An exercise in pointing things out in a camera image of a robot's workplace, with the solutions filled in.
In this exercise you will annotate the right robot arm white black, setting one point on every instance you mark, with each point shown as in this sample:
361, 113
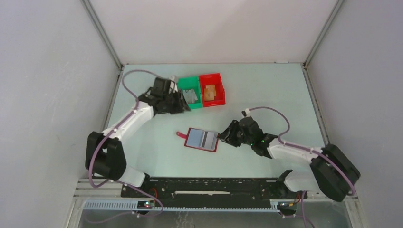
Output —
334, 173

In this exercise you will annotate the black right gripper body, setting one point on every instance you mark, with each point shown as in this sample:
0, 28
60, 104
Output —
246, 140

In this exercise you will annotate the red leather card holder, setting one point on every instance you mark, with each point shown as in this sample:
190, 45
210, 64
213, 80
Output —
184, 136

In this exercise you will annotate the silver grey credit card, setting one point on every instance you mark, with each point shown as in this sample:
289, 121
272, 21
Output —
209, 140

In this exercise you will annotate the red plastic bin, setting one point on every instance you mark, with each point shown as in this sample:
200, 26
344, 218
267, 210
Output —
213, 79

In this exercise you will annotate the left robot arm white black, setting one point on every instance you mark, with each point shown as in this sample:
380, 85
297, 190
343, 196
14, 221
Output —
105, 153

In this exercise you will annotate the aluminium frame rail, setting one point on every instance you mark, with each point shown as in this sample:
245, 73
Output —
108, 190

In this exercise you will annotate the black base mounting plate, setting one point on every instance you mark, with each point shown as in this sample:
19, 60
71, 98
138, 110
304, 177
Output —
218, 193

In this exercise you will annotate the green plastic bin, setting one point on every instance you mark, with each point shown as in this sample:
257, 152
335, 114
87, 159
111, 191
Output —
192, 82

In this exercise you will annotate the grey card in green bin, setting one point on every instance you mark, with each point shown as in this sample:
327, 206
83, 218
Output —
190, 96

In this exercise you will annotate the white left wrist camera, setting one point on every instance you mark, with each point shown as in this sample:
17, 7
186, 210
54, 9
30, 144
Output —
174, 79

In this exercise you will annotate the orange card in red bin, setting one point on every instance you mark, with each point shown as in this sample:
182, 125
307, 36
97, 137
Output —
209, 92

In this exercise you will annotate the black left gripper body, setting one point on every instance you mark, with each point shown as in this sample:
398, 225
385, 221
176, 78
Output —
168, 99

